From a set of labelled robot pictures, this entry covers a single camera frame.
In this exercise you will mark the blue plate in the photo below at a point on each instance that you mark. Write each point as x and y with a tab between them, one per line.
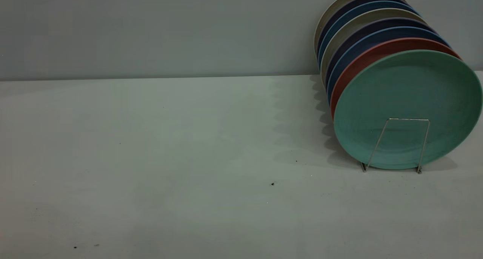
385	3
385	32

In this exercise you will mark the pink plate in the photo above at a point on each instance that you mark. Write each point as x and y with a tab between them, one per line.
377	50

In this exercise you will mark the green round plate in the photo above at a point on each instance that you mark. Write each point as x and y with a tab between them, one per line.
407	100

